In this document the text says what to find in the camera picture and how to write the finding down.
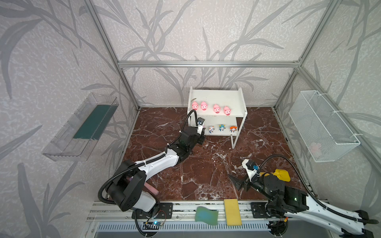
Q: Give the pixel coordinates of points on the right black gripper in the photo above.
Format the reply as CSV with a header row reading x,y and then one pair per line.
x,y
246,182

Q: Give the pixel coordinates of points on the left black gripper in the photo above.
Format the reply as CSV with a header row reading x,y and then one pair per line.
x,y
196,137

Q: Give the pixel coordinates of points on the small white Doraemon figure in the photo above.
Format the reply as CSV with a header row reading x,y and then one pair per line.
x,y
211,129

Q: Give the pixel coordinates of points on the teal blue Doraemon figure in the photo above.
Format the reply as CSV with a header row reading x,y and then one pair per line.
x,y
221,127

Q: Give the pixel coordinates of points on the orange Doraemon figure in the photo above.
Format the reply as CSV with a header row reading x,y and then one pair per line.
x,y
233,129

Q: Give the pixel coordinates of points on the pink pig toy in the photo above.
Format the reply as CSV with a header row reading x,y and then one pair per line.
x,y
216,109
194,105
227,111
204,106

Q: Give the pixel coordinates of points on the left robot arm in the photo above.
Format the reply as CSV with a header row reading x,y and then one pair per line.
x,y
125,187

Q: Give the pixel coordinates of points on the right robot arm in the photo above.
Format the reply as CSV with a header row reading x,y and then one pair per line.
x,y
288,202

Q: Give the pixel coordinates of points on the white two-tier shelf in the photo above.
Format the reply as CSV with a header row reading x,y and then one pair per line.
x,y
234,99

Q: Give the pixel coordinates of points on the yellow sponge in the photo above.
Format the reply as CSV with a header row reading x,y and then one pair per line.
x,y
232,212

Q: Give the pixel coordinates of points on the yellow toy spatula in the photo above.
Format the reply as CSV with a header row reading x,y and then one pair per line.
x,y
282,175

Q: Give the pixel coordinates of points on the green blue sponge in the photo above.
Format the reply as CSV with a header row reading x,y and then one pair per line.
x,y
207,216

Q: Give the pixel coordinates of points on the pink object in basket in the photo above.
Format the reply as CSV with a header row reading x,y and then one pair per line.
x,y
315,150

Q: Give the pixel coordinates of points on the green circuit board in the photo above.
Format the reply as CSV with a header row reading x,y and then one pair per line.
x,y
155,225

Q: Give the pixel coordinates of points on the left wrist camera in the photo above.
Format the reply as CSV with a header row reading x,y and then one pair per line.
x,y
200,126

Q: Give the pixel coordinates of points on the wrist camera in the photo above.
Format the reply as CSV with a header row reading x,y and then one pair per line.
x,y
252,169
200,126

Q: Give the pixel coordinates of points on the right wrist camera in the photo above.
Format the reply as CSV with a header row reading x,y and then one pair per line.
x,y
252,169

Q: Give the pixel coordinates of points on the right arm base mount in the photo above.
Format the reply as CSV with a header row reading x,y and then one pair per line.
x,y
259,210

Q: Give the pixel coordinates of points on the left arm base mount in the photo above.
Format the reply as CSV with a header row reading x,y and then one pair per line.
x,y
163,210

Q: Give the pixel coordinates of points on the white wire mesh basket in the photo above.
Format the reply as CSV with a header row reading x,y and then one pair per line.
x,y
317,121

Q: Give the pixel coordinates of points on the clear plastic wall bin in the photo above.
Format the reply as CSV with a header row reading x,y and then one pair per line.
x,y
78,137

